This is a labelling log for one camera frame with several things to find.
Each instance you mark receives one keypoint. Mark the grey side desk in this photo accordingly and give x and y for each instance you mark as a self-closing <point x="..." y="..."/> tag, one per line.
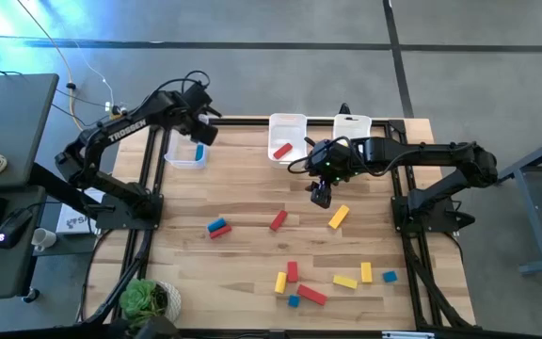
<point x="12" y="117"/>

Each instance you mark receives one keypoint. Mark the white label strip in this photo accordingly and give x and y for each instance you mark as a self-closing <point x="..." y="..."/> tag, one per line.
<point x="407" y="335"/>

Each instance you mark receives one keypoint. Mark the white cup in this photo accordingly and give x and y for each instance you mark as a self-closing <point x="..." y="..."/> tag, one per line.
<point x="43" y="239"/>

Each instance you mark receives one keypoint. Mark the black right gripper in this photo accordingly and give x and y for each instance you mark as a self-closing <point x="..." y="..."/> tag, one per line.
<point x="329" y="160"/>

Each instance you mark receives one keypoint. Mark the black desk caster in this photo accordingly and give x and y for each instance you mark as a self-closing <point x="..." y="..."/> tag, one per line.
<point x="31" y="295"/>

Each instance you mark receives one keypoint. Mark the white printed box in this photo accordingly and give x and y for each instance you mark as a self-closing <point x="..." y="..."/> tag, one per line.
<point x="71" y="223"/>

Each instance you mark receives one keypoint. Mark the clear plastic bin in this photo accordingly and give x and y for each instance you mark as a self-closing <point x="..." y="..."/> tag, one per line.
<point x="179" y="157"/>

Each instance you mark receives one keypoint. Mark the black clamp bracket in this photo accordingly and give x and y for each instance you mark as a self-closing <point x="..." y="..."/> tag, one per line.
<point x="155" y="329"/>

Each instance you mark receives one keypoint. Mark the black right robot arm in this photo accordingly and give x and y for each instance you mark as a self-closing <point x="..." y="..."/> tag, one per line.
<point x="417" y="150"/>

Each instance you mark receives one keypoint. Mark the yellow cylinder block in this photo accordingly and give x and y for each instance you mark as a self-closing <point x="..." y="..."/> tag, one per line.
<point x="280" y="282"/>

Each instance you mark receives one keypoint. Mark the black computer mouse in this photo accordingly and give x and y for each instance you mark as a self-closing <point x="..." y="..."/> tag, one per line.
<point x="13" y="228"/>

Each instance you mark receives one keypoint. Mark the blue rectangular block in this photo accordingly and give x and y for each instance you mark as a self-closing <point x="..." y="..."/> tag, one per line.
<point x="199" y="152"/>
<point x="216" y="224"/>

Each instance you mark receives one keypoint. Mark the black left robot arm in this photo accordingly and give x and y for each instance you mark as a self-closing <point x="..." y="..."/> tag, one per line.
<point x="125" y="129"/>

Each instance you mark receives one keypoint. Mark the yellow rectangular block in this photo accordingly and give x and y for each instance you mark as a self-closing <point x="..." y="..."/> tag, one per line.
<point x="366" y="272"/>
<point x="339" y="216"/>
<point x="345" y="281"/>

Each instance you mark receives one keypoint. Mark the long red rectangular block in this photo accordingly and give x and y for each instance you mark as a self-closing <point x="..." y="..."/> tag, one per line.
<point x="312" y="295"/>

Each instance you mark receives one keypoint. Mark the white patterned plant pot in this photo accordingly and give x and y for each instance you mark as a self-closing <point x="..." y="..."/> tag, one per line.
<point x="172" y="301"/>

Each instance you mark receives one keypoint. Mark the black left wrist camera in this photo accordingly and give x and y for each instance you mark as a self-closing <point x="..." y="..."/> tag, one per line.
<point x="198" y="98"/>

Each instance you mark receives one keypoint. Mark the grey metal table frame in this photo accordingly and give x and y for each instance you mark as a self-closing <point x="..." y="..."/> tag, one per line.
<point x="536" y="235"/>

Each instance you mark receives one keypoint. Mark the thick red rectangular block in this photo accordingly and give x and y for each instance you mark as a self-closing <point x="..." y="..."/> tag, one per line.
<point x="292" y="271"/>

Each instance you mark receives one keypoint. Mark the small black mount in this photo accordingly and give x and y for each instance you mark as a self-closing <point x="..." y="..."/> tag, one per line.
<point x="345" y="109"/>

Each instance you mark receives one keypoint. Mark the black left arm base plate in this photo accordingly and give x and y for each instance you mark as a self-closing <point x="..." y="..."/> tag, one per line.
<point x="116" y="220"/>

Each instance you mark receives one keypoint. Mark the blue cube block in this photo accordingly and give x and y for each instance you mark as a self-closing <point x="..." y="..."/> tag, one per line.
<point x="390" y="276"/>
<point x="293" y="301"/>

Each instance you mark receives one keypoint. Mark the black aluminium table frame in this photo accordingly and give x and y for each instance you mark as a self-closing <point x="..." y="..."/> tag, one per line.
<point x="243" y="122"/>

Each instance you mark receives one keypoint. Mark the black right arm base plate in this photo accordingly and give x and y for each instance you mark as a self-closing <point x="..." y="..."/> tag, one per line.
<point x="403" y="223"/>

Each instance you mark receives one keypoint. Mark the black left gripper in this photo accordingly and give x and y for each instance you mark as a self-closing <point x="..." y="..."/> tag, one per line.
<point x="188" y="117"/>

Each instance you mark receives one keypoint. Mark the green succulent plant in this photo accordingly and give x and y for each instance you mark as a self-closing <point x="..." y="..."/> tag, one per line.
<point x="138" y="299"/>

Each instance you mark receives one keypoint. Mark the white plastic bin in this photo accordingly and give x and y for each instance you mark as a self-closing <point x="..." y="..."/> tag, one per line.
<point x="287" y="129"/>
<point x="352" y="128"/>

